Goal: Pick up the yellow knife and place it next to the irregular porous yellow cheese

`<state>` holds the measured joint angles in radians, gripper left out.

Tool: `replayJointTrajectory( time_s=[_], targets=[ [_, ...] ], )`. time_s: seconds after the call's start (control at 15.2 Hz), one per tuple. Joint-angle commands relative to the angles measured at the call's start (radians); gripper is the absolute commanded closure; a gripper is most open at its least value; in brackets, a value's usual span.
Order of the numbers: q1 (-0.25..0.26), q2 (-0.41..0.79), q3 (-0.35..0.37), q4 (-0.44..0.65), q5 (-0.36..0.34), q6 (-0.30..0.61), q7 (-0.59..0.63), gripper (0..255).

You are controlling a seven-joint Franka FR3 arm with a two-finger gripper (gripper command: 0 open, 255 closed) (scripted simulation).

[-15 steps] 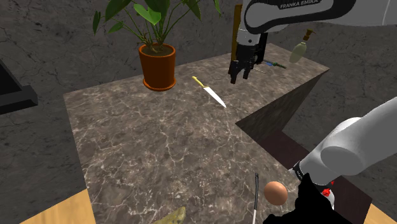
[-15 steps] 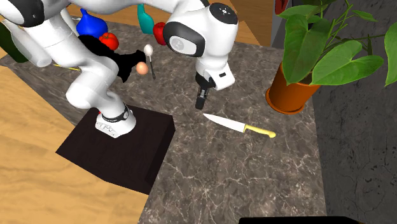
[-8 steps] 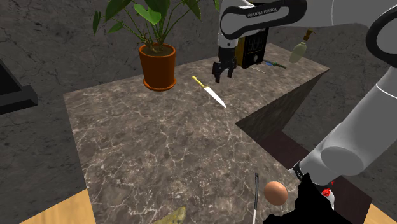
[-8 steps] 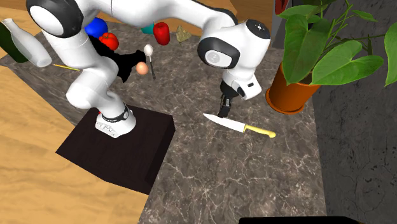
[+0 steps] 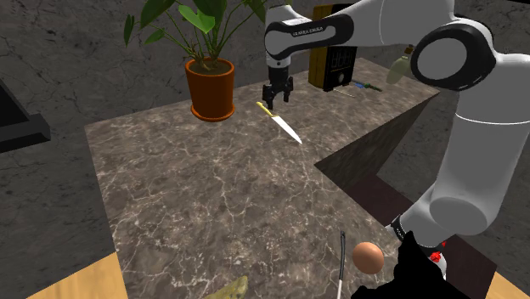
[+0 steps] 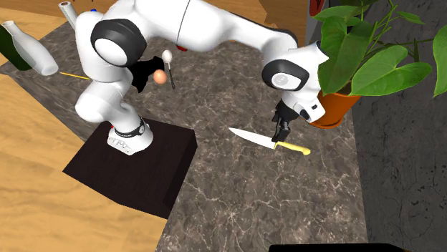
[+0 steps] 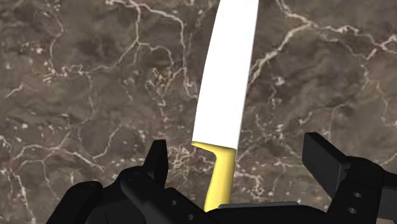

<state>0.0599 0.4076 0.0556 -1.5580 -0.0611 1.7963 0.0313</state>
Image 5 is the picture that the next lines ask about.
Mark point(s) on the yellow green lumpy object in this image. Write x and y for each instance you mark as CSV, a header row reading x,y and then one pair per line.
x,y
232,290

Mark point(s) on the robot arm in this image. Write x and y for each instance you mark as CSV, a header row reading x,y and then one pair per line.
x,y
476,145

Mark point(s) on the thin grey rod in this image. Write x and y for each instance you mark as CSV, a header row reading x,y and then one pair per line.
x,y
344,92

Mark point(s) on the thin black and white stick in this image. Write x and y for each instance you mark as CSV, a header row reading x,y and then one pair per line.
x,y
342,261

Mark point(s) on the brown egg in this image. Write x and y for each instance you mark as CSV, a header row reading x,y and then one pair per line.
x,y
368,257

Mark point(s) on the green plant in orange pot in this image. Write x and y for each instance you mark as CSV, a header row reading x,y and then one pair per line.
x,y
210,89

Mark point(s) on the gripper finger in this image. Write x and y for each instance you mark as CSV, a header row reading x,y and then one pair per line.
x,y
288,91
269,96

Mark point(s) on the blue and green screwdriver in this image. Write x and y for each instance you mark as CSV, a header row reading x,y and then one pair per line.
x,y
367,86

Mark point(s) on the pale green bottle with cork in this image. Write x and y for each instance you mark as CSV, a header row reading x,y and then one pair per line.
x,y
397,68

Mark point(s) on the wooden box with black front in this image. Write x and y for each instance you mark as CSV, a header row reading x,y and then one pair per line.
x,y
337,66

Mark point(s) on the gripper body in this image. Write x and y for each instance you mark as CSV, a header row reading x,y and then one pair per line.
x,y
278,78

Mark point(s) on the black low furniture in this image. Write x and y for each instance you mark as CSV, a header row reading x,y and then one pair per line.
x,y
20,130

